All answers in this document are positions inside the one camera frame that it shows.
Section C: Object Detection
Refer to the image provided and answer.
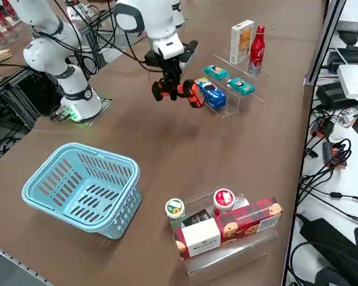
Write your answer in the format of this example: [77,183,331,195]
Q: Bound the white cup green lid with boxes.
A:
[165,198,186,230]

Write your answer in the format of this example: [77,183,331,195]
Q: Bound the teal snack packet yellow print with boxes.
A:
[202,64,230,80]

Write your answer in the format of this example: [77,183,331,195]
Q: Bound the grey hub orange ports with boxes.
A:
[321,141,348,171]
[311,117,335,138]

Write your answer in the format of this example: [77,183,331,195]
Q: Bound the stacked wooden boards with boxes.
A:
[0,49,13,65]

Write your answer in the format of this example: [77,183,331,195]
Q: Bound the small black box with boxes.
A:
[181,209,211,229]

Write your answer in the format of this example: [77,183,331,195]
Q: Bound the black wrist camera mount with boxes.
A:
[180,40,199,72]

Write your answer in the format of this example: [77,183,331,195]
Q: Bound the teal snack packet red-dressed girl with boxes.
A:
[226,77,256,96]

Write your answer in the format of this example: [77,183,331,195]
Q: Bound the red Coca-Cola bottle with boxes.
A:
[248,25,266,75]

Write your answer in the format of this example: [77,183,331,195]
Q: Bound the black cable with ferrite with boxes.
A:
[298,183,358,202]

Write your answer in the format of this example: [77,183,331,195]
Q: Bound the white power strip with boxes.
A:
[336,64,358,101]

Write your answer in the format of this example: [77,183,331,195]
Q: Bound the white yellow Franzzi cookie box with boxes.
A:
[230,19,255,66]

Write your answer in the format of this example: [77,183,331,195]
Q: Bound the light blue shopping basket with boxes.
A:
[21,142,143,240]

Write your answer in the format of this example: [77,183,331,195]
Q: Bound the clear acrylic stepped shelf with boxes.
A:
[187,53,271,123]
[168,190,280,276]

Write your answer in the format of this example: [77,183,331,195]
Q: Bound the aluminium table rail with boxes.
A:
[0,241,54,286]

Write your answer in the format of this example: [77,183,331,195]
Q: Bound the black flat box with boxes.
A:
[328,46,358,72]

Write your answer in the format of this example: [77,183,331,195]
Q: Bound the blue Oreo cookie box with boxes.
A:
[196,76,227,110]

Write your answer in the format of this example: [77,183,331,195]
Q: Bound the black power adapter box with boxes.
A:
[316,80,358,110]

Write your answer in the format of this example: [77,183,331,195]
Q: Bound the aluminium frame post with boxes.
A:
[303,0,348,87]

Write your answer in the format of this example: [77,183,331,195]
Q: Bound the orange black barcode scanner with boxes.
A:
[151,79,204,108]

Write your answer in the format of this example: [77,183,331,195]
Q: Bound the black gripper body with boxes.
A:
[145,50,183,79]

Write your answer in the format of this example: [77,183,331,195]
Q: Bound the white cup red lid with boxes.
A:
[212,188,236,217]

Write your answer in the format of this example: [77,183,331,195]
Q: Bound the red tartan Walkers cookie box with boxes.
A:
[172,195,284,262]

